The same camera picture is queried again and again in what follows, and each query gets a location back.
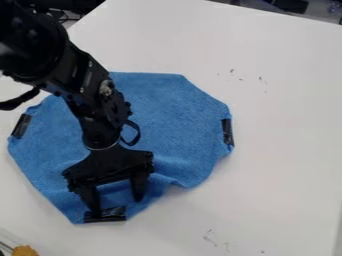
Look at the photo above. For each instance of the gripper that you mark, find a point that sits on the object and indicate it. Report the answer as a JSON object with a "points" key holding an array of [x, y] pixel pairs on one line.
{"points": [[109, 165]]}

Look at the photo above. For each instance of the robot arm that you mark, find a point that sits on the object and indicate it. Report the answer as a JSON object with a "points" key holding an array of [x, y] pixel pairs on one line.
{"points": [[58, 63]]}

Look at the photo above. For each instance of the blue cloth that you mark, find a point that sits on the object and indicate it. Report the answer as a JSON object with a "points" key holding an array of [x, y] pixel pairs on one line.
{"points": [[178, 126]]}

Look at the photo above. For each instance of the yellow toy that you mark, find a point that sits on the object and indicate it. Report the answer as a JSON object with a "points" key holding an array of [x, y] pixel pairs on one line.
{"points": [[24, 251]]}

